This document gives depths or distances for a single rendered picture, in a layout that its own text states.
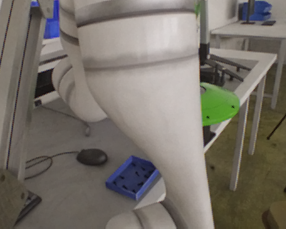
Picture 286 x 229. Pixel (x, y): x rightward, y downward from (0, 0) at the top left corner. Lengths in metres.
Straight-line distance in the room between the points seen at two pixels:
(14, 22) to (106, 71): 0.28
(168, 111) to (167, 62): 0.03
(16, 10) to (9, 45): 0.06
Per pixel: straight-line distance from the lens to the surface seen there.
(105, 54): 0.16
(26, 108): 0.41
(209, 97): 0.73
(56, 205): 0.67
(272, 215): 1.05
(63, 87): 0.34
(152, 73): 0.15
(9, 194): 0.39
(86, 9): 0.17
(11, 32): 0.41
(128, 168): 0.72
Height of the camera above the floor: 1.37
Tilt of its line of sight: 25 degrees down
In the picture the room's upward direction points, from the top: 4 degrees counter-clockwise
